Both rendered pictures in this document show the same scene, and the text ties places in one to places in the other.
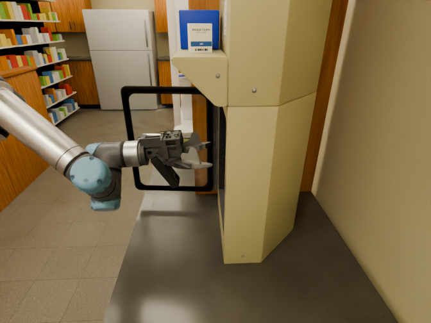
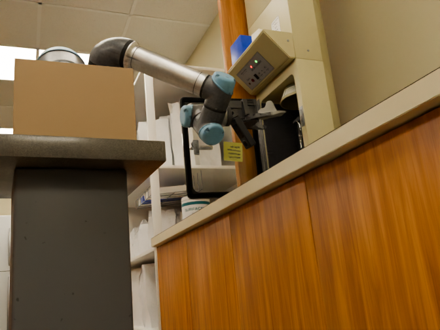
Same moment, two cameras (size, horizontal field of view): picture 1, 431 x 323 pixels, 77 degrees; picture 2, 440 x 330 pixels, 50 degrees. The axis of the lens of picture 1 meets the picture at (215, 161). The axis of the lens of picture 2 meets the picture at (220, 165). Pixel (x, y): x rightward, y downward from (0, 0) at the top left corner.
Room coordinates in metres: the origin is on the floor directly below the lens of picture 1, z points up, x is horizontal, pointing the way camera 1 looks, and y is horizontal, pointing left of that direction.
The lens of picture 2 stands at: (-0.73, 0.76, 0.65)
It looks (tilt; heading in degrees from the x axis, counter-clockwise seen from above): 15 degrees up; 340
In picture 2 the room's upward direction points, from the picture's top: 6 degrees counter-clockwise
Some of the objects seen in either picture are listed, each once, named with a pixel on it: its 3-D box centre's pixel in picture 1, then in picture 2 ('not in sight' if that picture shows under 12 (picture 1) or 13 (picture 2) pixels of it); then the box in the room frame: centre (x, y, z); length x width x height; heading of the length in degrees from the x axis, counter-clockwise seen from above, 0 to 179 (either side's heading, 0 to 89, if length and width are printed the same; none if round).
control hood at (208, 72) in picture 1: (200, 71); (258, 65); (0.72, 0.04, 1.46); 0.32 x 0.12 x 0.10; 3
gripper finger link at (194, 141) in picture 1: (195, 140); (256, 120); (0.76, 0.06, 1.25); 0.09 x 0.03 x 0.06; 129
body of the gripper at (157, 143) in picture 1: (163, 149); (239, 114); (0.70, 0.15, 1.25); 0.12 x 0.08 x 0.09; 93
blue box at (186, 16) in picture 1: (199, 29); (247, 52); (0.80, 0.04, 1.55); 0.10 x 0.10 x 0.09; 3
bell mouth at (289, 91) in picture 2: not in sight; (302, 94); (0.71, -0.12, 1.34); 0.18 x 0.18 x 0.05
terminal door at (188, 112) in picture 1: (170, 143); (222, 146); (0.88, 0.16, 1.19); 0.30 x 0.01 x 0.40; 88
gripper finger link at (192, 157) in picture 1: (195, 157); (270, 109); (0.65, 0.05, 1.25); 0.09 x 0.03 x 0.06; 57
